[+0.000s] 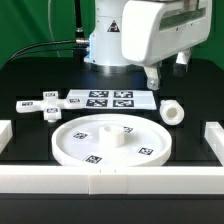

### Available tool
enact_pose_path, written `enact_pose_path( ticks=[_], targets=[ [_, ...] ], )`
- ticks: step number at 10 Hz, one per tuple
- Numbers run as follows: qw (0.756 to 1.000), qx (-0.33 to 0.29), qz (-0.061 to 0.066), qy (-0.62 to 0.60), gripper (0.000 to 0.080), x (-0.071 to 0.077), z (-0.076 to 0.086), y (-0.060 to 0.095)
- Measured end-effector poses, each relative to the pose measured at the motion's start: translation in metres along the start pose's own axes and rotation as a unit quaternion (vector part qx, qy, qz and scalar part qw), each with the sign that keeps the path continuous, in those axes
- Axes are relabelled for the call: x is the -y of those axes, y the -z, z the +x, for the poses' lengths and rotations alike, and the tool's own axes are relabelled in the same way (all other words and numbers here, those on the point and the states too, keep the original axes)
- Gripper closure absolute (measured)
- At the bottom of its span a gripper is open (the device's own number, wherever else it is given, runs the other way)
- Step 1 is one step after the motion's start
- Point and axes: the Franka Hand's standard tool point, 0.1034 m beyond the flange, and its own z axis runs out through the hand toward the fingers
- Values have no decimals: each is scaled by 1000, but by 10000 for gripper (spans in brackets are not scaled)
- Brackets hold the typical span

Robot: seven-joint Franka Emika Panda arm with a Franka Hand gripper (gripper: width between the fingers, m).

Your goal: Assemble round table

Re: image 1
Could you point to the white cross-shaped table base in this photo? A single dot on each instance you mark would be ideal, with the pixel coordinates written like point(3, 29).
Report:
point(51, 105)

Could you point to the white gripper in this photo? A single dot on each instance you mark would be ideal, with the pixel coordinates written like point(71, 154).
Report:
point(153, 31)

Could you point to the white round table top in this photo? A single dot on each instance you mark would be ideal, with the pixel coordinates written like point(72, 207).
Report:
point(111, 140)

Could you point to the white front fence bar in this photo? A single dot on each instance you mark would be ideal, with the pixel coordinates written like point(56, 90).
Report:
point(71, 180)

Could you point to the white marker plate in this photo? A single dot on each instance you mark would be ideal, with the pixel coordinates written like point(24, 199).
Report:
point(113, 99)

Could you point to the white fence block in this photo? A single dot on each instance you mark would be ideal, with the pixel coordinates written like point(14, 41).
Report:
point(5, 133)
point(214, 135)

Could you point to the black vertical pole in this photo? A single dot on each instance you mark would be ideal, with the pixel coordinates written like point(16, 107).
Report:
point(79, 33)

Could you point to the white right fence block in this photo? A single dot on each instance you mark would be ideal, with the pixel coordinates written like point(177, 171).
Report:
point(214, 135)

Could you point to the white left fence block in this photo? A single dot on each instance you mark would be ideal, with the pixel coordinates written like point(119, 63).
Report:
point(5, 133)

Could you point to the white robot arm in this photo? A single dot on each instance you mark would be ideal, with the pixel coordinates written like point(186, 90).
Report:
point(105, 53)

